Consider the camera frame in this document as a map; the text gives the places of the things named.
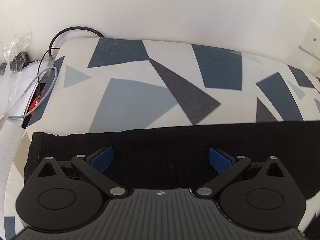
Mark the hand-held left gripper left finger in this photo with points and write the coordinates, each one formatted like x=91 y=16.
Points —
x=102 y=158

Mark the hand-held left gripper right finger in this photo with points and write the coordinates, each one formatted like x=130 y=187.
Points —
x=220 y=160

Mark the black knit sweater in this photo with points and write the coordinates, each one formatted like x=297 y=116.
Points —
x=162 y=150

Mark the red object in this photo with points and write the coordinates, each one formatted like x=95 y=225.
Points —
x=35 y=102

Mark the geometric print bedding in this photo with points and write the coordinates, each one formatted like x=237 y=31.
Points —
x=150 y=80

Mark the white foam sheet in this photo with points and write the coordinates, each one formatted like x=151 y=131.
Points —
x=10 y=147

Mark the crinkled clear plastic wrapper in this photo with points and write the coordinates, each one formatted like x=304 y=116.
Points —
x=17 y=52

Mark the white wall plate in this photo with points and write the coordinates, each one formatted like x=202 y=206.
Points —
x=311 y=36

